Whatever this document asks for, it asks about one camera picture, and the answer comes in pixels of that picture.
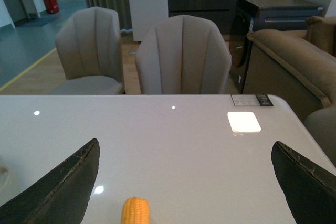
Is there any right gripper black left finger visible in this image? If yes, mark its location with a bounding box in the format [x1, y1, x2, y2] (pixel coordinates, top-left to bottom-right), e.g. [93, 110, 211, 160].
[1, 138, 100, 223]

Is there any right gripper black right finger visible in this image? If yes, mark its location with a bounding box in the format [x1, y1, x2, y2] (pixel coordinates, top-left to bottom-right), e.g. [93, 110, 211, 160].
[271, 141, 335, 223]

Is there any yellow corn cob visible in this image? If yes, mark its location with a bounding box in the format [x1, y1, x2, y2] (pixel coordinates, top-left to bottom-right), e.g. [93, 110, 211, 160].
[121, 197, 150, 224]

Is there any white electric cooking pot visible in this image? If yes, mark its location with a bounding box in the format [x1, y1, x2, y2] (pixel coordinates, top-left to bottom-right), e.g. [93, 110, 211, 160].
[1, 157, 13, 197]

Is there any beige chair at table side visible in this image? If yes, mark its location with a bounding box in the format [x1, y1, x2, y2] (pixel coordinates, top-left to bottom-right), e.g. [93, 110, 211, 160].
[304, 107, 336, 166]

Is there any label sticker on table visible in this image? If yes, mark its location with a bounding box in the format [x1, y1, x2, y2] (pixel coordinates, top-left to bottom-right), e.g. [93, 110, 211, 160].
[230, 94, 273, 106]

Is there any brown fabric sofa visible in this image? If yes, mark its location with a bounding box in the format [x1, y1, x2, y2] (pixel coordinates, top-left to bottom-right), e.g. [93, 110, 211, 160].
[243, 16, 335, 121]

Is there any left beige upholstered chair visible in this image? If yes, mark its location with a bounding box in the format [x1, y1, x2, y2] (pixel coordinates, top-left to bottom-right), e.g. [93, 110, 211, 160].
[51, 7, 125, 95]

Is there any beige upholstered chair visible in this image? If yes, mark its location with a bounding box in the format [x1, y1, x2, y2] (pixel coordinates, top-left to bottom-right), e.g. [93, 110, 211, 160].
[51, 7, 125, 95]
[135, 15, 232, 94]

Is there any right beige upholstered chair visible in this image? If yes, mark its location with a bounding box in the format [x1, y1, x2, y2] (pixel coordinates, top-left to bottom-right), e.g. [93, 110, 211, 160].
[135, 15, 232, 94]

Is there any black washing machine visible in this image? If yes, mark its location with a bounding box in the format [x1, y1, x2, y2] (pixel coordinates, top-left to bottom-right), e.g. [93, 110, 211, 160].
[229, 0, 323, 93]

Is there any red fire extinguisher box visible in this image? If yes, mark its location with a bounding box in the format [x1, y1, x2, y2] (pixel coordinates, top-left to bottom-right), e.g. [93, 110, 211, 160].
[43, 0, 59, 14]

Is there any white tall cabinet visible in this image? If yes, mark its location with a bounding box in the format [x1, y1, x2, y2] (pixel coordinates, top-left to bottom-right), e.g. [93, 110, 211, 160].
[129, 0, 169, 41]

